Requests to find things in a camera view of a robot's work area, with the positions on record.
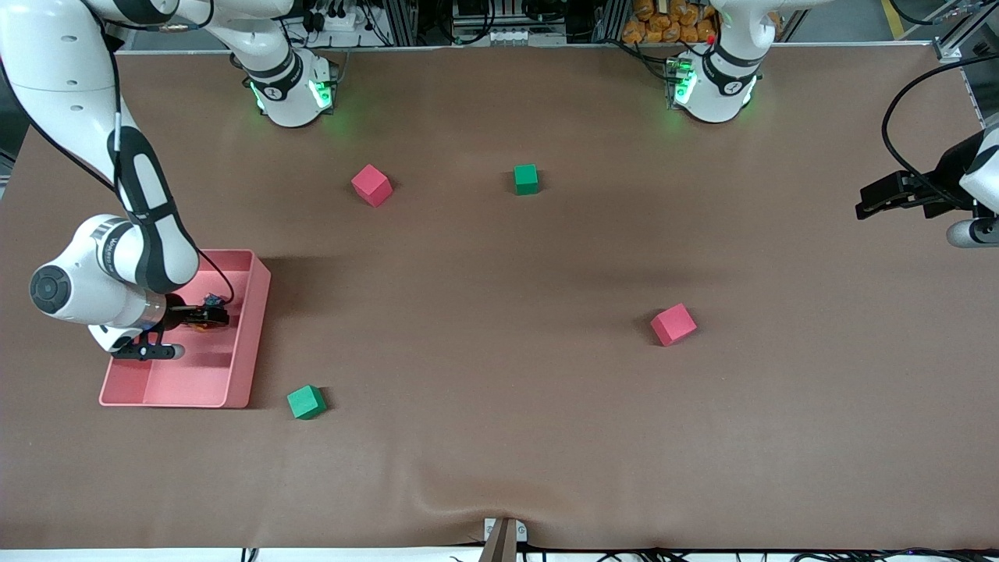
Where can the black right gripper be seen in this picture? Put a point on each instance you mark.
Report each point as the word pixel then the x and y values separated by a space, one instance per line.
pixel 176 311

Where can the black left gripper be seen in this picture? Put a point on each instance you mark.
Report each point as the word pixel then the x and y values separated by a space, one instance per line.
pixel 947 173

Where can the orange push button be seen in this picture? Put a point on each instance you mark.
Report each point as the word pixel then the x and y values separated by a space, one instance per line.
pixel 212 300

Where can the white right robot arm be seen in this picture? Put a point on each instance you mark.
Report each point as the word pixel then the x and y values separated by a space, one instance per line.
pixel 62 78

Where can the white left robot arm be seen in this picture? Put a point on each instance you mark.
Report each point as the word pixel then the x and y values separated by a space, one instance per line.
pixel 718 90

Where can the pink plastic tray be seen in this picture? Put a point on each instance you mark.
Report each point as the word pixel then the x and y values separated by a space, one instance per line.
pixel 195 382

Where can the green foam cube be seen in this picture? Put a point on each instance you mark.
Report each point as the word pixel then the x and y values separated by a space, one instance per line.
pixel 526 179
pixel 306 402

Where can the pink foam cube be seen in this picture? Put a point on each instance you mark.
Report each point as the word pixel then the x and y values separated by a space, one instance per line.
pixel 371 186
pixel 673 325

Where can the orange objects pile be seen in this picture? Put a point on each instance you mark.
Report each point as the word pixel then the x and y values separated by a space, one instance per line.
pixel 663 31

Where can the brown table cloth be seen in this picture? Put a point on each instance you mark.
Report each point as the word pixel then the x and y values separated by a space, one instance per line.
pixel 499 429

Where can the white power strip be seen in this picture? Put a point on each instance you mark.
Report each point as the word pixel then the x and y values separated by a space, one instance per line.
pixel 343 22

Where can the aluminium frame profile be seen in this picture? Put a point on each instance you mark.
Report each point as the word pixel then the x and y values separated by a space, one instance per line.
pixel 956 35

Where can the grey metal bracket post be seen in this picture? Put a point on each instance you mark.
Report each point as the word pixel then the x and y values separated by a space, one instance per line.
pixel 503 542

